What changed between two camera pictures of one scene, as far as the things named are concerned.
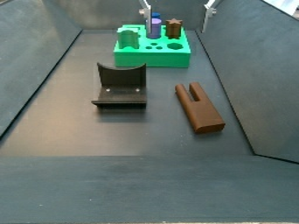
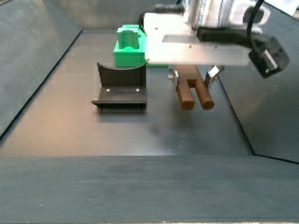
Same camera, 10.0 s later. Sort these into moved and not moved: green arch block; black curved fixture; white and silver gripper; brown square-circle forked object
Moved: brown square-circle forked object; white and silver gripper
Not moved: green arch block; black curved fixture
